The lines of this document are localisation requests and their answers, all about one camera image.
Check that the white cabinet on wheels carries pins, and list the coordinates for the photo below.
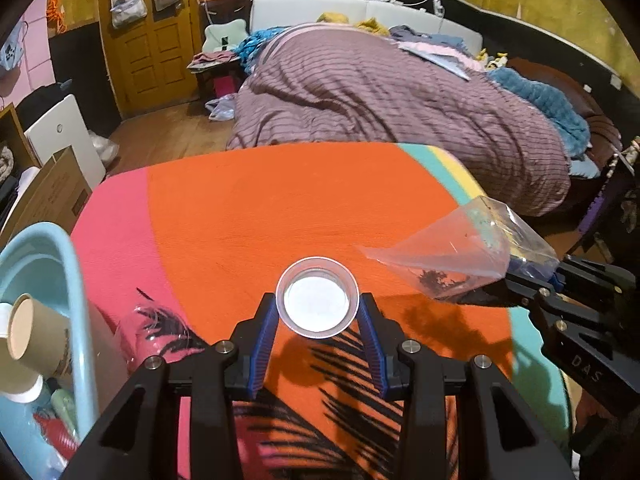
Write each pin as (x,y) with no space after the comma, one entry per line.
(63,127)

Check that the white paper cup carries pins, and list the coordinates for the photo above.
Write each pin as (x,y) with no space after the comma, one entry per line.
(18,383)

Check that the wooden door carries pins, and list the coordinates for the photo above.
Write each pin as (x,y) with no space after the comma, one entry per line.
(147,60)

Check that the blue fuzzy blanket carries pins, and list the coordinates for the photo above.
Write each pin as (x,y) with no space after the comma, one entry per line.
(552,103)

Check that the long cardboard box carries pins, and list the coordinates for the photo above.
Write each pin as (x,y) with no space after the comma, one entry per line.
(57,194)

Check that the white sofa headboard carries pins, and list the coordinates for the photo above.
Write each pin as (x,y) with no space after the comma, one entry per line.
(272,13)

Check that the beige cardboard tube canister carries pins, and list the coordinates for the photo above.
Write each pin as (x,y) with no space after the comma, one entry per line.
(39,338)

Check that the light blue backpack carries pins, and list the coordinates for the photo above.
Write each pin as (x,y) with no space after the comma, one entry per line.
(12,50)

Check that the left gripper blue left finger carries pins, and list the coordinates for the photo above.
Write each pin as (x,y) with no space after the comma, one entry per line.
(267,320)

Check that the purple striped duvet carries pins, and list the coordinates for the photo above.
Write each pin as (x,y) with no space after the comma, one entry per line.
(325,82)

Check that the green cosmetic tube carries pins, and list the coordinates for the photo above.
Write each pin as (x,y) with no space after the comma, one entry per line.
(64,407)

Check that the plastic bag on floor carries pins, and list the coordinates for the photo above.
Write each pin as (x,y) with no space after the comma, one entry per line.
(221,109)

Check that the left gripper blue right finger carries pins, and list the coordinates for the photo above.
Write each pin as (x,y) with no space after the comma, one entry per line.
(371,324)

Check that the clear plastic bag dried leaves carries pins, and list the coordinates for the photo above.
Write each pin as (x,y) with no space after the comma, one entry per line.
(475,245)

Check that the small dark side table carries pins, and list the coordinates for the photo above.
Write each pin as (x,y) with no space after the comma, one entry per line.
(217,73)

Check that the red rubber bulb blower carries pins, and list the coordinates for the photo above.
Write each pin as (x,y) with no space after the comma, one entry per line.
(56,434)

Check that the light blue plastic basin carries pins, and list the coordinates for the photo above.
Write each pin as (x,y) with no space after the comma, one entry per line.
(41,261)

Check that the clear round lid dish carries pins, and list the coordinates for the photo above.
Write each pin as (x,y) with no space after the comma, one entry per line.
(317,297)

